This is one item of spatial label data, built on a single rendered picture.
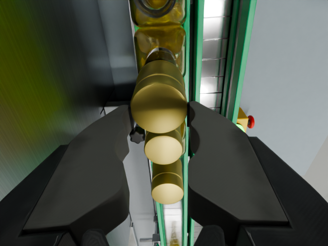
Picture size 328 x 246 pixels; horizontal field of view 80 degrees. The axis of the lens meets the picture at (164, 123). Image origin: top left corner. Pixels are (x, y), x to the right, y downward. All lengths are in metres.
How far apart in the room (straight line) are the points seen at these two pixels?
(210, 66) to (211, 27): 0.08
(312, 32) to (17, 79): 0.63
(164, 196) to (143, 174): 0.40
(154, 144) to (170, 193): 0.06
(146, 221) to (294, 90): 0.65
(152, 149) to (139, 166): 0.41
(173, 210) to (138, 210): 0.12
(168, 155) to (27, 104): 0.13
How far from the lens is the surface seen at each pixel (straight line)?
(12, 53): 0.21
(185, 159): 0.45
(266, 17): 0.60
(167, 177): 0.21
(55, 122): 0.25
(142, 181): 0.63
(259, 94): 0.66
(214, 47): 0.43
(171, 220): 0.79
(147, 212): 0.75
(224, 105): 0.46
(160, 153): 0.17
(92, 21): 0.50
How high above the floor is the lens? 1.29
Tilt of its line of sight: 58 degrees down
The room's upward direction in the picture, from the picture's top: 180 degrees clockwise
